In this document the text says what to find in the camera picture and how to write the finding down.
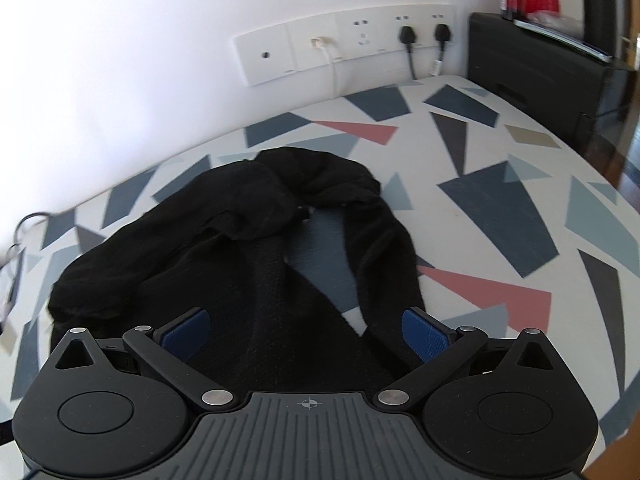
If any white plug with cable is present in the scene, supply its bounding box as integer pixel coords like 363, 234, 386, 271
310, 36, 347, 97

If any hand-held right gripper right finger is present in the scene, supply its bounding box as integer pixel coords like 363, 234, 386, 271
375, 306, 569, 414

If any geometric patterned bed sheet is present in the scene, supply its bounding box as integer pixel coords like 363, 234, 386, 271
0, 74, 640, 461

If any black cabinet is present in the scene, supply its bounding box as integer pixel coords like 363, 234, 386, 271
467, 11, 640, 162

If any black garment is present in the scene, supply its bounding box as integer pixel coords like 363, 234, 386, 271
47, 146, 429, 394

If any black chair back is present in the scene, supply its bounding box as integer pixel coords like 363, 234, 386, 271
579, 0, 627, 57

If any grey cable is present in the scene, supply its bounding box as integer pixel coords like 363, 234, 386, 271
0, 209, 57, 333

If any white wall socket panel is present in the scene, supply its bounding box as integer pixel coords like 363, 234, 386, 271
232, 4, 458, 88

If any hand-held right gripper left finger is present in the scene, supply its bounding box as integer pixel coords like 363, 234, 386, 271
49, 306, 239, 414

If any flat white tray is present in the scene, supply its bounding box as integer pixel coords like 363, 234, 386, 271
514, 14, 615, 64

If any black plug with cable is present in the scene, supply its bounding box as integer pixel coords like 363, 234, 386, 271
397, 25, 422, 82
431, 22, 454, 77

